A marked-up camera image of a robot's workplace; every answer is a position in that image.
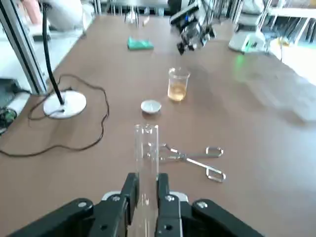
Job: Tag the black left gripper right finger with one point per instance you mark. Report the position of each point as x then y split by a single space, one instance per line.
177 219

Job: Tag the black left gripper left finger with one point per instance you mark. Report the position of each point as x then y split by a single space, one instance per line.
98 219

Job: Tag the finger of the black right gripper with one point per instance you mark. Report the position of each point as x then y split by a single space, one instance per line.
182 48
197 46

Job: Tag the clear glass test tube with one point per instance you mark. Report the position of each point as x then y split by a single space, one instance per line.
146 153

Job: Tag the folded green cloth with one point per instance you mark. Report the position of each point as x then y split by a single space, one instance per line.
140 44

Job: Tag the glass beaker with amber liquid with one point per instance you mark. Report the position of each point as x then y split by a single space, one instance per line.
177 92

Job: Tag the metal crucible tongs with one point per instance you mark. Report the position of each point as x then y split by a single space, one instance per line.
190 160

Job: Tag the small white porcelain dish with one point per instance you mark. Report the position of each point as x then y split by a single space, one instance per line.
151 106

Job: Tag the white desk lamp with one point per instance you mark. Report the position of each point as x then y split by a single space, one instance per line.
69 103

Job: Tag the aluminium frame post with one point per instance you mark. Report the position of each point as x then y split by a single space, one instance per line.
22 49

